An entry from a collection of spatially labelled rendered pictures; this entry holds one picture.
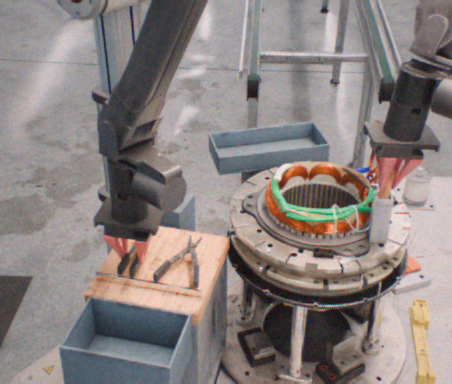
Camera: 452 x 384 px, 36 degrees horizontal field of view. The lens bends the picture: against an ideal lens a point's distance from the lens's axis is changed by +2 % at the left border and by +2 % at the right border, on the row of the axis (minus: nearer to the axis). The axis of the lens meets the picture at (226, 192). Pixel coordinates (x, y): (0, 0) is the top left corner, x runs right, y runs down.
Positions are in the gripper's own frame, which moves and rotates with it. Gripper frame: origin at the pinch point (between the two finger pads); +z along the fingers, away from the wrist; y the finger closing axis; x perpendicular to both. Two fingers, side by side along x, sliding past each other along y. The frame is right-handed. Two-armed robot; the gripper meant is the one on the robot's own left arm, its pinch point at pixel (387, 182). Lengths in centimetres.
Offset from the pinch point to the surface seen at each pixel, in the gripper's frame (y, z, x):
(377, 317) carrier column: 6.7, 32.4, 3.2
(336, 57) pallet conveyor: 37, 47, 169
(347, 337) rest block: 0.1, 33.7, -1.0
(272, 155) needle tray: -11.7, 16.2, 34.6
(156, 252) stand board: -36.1, 18.0, 2.4
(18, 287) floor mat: -84, 127, 115
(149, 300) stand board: -37.1, 18.2, -9.4
